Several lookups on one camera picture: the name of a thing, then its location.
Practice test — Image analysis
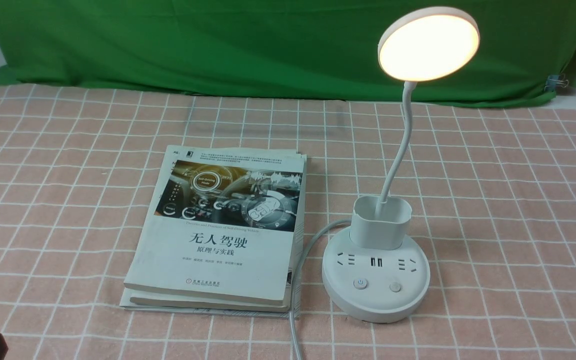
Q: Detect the metal binder clip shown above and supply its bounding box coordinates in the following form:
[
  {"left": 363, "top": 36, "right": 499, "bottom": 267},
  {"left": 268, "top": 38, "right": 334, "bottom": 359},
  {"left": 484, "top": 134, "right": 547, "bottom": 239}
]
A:
[{"left": 543, "top": 74, "right": 570, "bottom": 92}]

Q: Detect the thin book underneath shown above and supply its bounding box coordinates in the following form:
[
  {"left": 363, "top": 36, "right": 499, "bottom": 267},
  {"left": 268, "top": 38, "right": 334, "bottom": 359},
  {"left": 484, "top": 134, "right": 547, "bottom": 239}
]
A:
[{"left": 119, "top": 155, "right": 309, "bottom": 320}]

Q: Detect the pink checkered tablecloth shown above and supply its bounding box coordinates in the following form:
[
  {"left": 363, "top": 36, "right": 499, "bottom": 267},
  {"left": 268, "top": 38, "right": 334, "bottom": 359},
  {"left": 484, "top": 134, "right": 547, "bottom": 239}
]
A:
[{"left": 0, "top": 85, "right": 576, "bottom": 360}]

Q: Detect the white self-driving textbook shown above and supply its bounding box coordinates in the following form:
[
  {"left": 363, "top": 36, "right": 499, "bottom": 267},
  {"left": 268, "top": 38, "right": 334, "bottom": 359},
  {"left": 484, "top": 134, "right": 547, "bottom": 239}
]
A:
[{"left": 123, "top": 145, "right": 308, "bottom": 307}]

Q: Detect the green backdrop cloth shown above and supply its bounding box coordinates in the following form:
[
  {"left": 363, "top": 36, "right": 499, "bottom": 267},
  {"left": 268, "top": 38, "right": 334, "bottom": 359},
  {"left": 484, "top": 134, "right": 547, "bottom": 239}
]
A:
[{"left": 0, "top": 0, "right": 576, "bottom": 108}]

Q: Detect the white lamp power cable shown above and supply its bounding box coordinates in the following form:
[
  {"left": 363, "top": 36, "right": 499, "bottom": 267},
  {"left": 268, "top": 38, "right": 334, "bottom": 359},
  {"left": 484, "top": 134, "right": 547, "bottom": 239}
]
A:
[{"left": 289, "top": 218, "right": 353, "bottom": 360}]

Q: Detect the white desk lamp with sockets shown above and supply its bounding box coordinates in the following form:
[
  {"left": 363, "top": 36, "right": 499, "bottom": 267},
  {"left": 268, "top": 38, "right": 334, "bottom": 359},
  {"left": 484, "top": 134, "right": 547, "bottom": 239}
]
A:
[{"left": 321, "top": 6, "right": 480, "bottom": 324}]

